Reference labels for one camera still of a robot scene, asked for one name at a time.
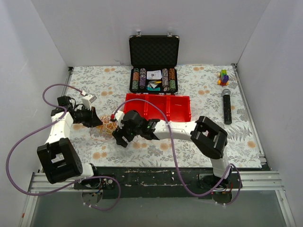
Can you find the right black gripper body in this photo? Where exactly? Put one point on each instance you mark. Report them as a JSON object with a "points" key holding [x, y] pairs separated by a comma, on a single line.
{"points": [[121, 135]]}

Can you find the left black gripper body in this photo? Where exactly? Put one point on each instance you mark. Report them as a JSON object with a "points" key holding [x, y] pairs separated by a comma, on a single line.
{"points": [[93, 117]]}

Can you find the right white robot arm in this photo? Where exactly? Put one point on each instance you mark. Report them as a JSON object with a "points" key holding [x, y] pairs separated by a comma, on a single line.
{"points": [[208, 137]]}

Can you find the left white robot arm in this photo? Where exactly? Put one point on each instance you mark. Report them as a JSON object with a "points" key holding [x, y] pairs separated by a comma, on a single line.
{"points": [[58, 157]]}

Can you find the red plastic compartment tray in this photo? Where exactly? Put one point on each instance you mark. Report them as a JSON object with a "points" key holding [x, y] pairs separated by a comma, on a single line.
{"points": [[149, 106]]}

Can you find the white card deck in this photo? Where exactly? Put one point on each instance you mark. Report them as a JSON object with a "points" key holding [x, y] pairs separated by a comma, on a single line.
{"points": [[154, 75]]}

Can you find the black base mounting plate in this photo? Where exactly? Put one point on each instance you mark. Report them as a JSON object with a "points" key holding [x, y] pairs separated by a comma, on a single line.
{"points": [[163, 182]]}

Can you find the black poker chip case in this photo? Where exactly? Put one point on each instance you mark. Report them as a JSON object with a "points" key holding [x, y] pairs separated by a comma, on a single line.
{"points": [[150, 53]]}

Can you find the floral patterned table mat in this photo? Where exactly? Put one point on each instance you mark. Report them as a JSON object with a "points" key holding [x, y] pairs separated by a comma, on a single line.
{"points": [[199, 82]]}

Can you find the black handheld microphone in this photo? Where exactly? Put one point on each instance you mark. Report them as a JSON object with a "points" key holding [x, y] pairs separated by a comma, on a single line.
{"points": [[227, 112]]}

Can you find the colourful toy block figure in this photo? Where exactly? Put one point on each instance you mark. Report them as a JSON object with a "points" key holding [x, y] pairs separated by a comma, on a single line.
{"points": [[223, 78]]}

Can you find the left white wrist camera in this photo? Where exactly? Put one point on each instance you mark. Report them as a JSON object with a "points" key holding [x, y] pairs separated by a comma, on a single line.
{"points": [[88, 100]]}

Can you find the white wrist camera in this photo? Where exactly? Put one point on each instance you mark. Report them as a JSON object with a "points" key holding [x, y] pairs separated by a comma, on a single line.
{"points": [[117, 117], [88, 100]]}

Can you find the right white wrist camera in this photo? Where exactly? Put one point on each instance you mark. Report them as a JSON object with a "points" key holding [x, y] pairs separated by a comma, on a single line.
{"points": [[117, 117]]}

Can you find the aluminium front rail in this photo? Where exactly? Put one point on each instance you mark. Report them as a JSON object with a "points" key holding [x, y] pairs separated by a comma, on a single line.
{"points": [[256, 199]]}

